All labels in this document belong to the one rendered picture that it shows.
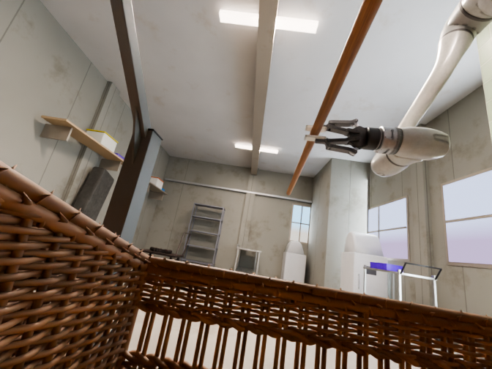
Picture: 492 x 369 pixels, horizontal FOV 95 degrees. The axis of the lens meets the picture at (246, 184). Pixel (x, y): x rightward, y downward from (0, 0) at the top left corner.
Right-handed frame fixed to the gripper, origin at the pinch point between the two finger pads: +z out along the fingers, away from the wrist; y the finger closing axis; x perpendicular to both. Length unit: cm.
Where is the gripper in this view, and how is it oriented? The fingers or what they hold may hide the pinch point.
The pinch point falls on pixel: (315, 133)
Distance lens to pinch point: 83.9
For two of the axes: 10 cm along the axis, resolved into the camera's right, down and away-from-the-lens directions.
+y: -1.6, 9.5, -2.7
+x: 0.8, 2.9, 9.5
